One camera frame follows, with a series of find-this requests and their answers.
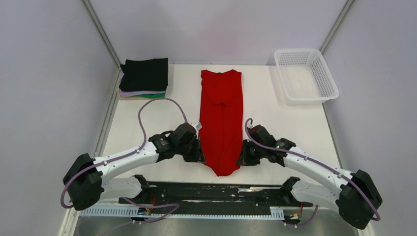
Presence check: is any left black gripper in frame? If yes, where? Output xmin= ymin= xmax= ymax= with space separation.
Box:
xmin=177 ymin=135 xmax=206 ymax=162

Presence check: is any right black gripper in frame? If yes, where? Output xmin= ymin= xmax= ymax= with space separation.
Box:
xmin=236 ymin=139 xmax=265 ymax=167

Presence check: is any red t shirt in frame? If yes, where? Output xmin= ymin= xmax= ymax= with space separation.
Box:
xmin=199 ymin=70 xmax=243 ymax=177

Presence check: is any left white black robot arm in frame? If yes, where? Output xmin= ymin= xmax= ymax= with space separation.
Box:
xmin=61 ymin=122 xmax=205 ymax=211

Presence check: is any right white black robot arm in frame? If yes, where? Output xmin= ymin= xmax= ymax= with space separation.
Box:
xmin=239 ymin=118 xmax=383 ymax=230

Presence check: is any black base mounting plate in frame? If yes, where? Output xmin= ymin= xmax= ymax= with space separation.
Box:
xmin=131 ymin=181 xmax=302 ymax=214

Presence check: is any folded green t shirt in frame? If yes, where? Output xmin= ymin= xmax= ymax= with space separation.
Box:
xmin=135 ymin=93 xmax=165 ymax=99

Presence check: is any folded black t shirt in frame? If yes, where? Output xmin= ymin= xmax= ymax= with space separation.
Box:
xmin=119 ymin=58 xmax=169 ymax=92

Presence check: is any folded lavender t shirt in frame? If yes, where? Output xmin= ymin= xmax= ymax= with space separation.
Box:
xmin=119 ymin=89 xmax=166 ymax=97

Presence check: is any white plastic basket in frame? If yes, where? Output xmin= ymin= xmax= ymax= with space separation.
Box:
xmin=273 ymin=48 xmax=339 ymax=105

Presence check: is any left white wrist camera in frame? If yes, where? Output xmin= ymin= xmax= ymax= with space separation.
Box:
xmin=191 ymin=122 xmax=202 ymax=131

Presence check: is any aluminium frame rail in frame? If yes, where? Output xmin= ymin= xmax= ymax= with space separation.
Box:
xmin=69 ymin=183 xmax=366 ymax=211

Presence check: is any white slotted cable duct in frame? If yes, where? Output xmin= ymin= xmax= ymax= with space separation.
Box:
xmin=79 ymin=206 xmax=285 ymax=220

